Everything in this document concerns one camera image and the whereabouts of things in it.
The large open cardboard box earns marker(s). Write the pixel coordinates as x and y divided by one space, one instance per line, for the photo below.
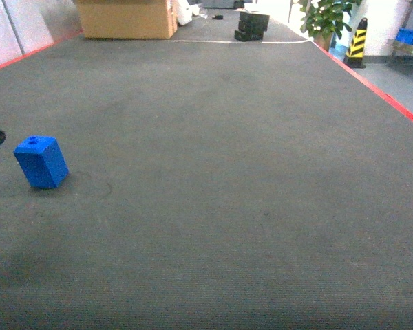
127 19

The green potted plant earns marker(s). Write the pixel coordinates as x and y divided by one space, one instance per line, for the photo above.
324 19

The stack of black boxes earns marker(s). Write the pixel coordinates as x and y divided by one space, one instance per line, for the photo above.
251 26

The yellow black warning post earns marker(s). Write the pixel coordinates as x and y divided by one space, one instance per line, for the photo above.
355 52

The steel shelf rack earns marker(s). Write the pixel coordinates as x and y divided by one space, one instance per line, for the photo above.
402 53

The blue bin on shelf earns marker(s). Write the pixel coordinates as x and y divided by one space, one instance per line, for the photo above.
405 35

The blue plastic block part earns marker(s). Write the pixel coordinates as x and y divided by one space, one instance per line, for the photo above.
41 161

